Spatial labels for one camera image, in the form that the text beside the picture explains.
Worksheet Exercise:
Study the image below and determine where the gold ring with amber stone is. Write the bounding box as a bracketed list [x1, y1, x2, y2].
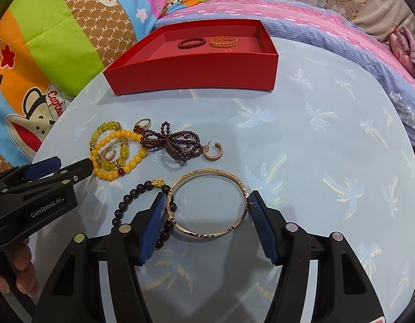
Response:
[133, 118, 152, 134]

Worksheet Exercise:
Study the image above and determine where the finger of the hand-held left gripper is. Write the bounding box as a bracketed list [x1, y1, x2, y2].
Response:
[24, 158, 94, 192]
[0, 156, 62, 191]

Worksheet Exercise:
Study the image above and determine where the rose gold bangle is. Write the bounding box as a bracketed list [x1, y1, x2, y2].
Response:
[168, 168, 250, 239]

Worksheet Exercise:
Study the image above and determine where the dark red bead bracelet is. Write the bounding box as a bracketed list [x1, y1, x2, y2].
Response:
[178, 37, 207, 49]

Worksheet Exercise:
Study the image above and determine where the yellow-green bead bracelet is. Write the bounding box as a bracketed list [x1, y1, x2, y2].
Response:
[90, 121, 131, 172]

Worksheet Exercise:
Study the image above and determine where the orange-yellow bead bracelet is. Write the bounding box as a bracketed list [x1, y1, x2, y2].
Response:
[90, 129, 148, 180]

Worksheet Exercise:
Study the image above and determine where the silver hoop earring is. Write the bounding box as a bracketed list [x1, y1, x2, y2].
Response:
[99, 146, 118, 162]

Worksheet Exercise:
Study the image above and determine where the red cardboard box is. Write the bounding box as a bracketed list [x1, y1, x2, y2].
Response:
[103, 19, 279, 96]

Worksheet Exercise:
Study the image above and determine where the pink crumpled cloth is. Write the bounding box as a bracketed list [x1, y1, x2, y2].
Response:
[387, 25, 415, 85]

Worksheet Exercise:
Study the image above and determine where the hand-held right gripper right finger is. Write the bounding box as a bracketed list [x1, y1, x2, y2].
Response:
[248, 190, 393, 323]

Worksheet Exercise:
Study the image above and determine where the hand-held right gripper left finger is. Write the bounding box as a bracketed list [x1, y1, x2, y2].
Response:
[32, 193, 168, 323]

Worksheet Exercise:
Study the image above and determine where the pink blue striped pillow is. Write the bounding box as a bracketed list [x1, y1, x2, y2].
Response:
[154, 0, 415, 142]

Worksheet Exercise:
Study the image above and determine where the garnet multi-strand bead bracelet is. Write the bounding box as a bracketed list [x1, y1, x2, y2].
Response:
[140, 121, 205, 167]

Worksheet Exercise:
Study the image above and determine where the colourful cartoon monkey blanket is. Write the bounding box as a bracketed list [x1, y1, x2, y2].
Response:
[0, 0, 198, 175]

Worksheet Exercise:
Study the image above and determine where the dark wooden bead bracelet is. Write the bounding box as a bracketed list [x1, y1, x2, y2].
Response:
[112, 180, 178, 251]

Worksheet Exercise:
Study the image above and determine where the gold braided bangle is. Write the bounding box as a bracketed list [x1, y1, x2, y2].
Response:
[209, 36, 237, 48]

